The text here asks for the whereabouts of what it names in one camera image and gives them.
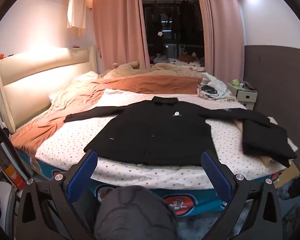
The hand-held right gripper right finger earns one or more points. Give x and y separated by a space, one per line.
215 177

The green item on nightstand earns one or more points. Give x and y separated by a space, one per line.
235 82

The white pillow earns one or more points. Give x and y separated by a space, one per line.
87 76

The folded black garment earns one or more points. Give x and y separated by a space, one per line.
265 142

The brown cardboard box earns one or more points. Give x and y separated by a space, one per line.
287 175

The white dotted bed sheet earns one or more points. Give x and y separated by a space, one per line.
65 145

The cream padded headboard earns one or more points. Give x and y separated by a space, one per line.
40 80

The person's leg in grey pants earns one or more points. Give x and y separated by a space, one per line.
135 212

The bed with teal printed mattress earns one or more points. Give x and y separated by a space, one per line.
155 192

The brown plush toy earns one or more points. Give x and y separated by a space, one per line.
187 57

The white nightstand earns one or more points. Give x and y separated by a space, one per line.
245 96

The orange box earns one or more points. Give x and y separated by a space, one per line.
13 177

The hanging dark clothes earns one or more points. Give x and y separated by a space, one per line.
165 20

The hanging white shirt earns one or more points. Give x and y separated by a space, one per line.
76 10

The beige plush toy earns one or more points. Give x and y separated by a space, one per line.
130 65

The pile of white clothes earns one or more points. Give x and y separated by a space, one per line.
222 87

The folded beige garment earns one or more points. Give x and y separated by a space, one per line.
240 126

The dark clothes pile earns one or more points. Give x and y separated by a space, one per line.
297 185

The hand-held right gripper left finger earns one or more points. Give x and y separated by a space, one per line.
83 175

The orange blanket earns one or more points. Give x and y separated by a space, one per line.
150 82

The black jacket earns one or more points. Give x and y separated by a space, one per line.
150 130

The cluttered storage shelf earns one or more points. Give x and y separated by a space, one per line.
0 160

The pink curtain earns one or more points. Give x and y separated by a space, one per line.
120 25
222 30

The beige quilt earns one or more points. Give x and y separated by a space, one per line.
165 68

